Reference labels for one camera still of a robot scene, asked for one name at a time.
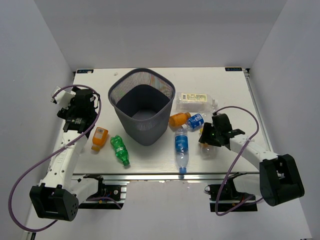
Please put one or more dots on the large clear yellow label bottle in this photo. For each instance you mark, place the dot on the large clear yellow label bottle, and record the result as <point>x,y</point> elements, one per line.
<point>195,102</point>

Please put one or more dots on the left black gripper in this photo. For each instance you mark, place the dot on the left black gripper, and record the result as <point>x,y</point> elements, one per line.
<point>65,113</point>

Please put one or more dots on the right blue corner sticker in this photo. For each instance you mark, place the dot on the right blue corner sticker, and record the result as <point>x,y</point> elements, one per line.
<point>233,69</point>

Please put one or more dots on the grey mesh waste bin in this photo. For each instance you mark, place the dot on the grey mesh waste bin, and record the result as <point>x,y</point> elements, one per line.
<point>142,100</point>

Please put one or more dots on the left blue corner sticker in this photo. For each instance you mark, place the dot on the left blue corner sticker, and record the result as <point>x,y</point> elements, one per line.
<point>84,71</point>

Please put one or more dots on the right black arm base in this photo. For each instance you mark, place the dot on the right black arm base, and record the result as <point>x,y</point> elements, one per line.
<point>229,196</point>

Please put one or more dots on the green plastic soda bottle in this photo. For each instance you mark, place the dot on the green plastic soda bottle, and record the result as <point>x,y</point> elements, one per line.
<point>120,149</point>

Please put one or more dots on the tall blue label water bottle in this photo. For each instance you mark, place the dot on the tall blue label water bottle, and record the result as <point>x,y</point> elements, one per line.
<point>181,149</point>

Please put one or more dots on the clear yellow cap bottle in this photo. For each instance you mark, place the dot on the clear yellow cap bottle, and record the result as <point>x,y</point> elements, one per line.
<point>207,152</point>

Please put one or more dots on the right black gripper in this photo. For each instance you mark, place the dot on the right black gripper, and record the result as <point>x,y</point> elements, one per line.
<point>205,138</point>

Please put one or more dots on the square orange juice bottle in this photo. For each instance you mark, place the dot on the square orange juice bottle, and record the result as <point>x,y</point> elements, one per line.
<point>99,138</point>

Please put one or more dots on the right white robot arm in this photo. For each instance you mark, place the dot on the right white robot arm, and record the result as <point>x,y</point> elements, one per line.
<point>278,180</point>

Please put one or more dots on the blue corner sticker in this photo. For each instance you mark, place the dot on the blue corner sticker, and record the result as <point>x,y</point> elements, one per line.
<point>233,69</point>
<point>84,71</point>

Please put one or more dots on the round orange drink bottle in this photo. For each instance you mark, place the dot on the round orange drink bottle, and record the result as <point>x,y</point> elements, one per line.
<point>179,119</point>

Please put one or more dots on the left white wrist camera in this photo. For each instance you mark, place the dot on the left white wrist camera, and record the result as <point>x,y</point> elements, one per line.
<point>63,98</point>

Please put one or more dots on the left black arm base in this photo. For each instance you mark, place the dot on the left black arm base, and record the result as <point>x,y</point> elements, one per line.
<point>111,193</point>

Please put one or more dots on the small blue label water bottle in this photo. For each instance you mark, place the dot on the small blue label water bottle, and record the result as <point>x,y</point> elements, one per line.
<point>195,122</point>

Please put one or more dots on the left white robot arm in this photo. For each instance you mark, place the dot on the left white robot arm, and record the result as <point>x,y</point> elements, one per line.
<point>57,197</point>

